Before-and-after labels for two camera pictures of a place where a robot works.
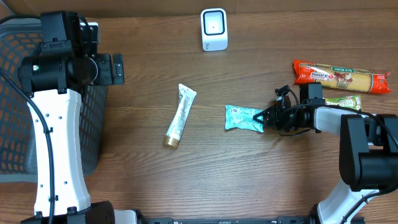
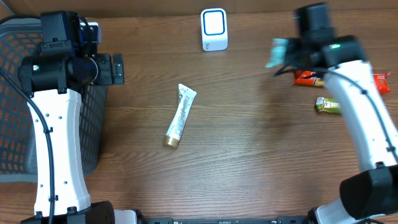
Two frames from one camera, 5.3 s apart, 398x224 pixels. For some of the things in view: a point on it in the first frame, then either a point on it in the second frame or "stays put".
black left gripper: (117, 69) stays put
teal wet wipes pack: (237, 117) -> (278, 52)
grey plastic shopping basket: (20, 38) stays put
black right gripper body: (277, 116) -> (290, 58)
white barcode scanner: (214, 29) stays put
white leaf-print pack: (186, 99) stays put
